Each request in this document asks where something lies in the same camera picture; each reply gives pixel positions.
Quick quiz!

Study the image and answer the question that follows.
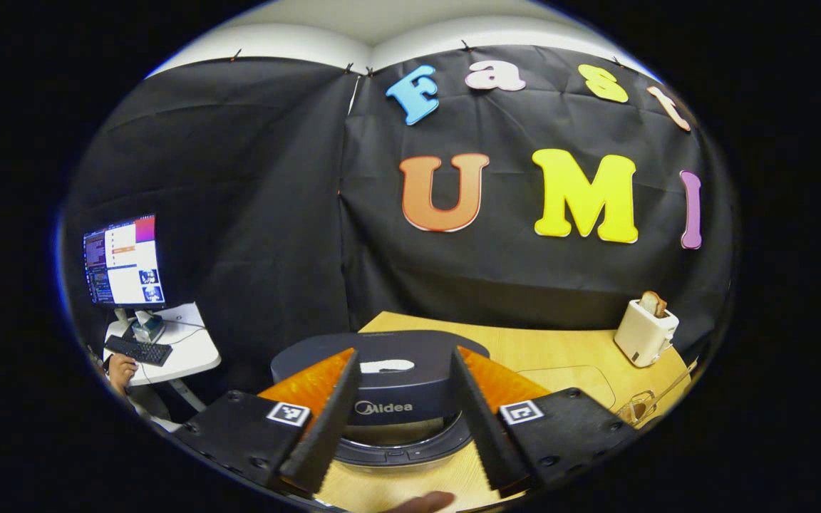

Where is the black keyboard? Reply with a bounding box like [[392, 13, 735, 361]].
[[104, 335, 173, 367]]

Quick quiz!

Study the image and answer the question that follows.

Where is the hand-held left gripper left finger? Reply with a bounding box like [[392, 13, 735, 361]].
[[172, 348, 363, 496]]

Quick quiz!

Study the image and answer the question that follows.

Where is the wooden spoon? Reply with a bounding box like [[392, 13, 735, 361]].
[[631, 360, 696, 421]]

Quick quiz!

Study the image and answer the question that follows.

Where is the small teal box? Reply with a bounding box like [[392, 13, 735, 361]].
[[131, 313, 165, 344]]

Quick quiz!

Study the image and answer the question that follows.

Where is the white side table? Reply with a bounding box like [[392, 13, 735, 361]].
[[103, 303, 222, 414]]

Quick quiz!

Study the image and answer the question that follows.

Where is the dark silver rice cooker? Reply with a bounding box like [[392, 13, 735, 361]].
[[270, 330, 491, 470]]

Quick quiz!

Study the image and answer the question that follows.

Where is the white toaster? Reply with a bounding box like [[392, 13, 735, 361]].
[[614, 298, 681, 368]]

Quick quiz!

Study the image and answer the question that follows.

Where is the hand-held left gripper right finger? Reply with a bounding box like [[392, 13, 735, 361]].
[[451, 346, 639, 492]]

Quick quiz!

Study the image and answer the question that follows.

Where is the computer monitor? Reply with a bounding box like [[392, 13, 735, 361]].
[[83, 214, 167, 309]]

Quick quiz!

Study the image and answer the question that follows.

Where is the clear plastic container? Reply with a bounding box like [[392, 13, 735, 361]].
[[517, 365, 618, 411]]

